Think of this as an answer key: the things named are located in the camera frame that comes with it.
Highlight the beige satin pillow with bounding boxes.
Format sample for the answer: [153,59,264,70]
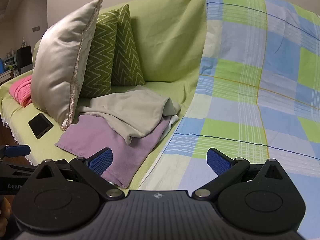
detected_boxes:
[31,0,103,131]

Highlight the black smartphone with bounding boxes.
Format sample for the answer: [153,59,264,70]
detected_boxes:
[28,113,54,140]

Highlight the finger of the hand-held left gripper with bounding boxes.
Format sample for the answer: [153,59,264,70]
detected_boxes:
[0,144,31,158]
[0,160,42,177]

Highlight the green zigzag pillow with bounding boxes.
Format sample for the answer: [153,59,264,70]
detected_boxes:
[111,4,146,87]
[79,9,120,98]

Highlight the pink cloth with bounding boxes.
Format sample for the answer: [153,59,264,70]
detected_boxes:
[9,75,33,107]

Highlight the beige garment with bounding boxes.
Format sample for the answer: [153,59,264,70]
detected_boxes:
[77,84,182,145]

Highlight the checked blue green sheet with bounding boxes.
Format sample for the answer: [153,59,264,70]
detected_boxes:
[139,0,320,193]

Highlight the wooden table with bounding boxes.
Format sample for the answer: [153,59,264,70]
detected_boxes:
[0,70,13,85]

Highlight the person's left hand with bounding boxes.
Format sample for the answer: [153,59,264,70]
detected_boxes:
[0,196,12,231]

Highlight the green sofa cover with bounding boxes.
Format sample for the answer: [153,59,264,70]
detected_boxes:
[0,0,208,191]

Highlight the black appliance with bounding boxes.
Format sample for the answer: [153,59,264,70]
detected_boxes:
[16,45,33,74]

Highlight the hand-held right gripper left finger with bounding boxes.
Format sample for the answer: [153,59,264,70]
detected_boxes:
[35,148,125,201]

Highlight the purple garment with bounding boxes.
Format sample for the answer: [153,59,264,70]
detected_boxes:
[54,114,173,189]

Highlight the white garment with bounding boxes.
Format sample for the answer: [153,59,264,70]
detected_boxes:
[160,115,179,141]

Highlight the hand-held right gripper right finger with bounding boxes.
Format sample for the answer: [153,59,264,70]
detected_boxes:
[191,148,288,201]

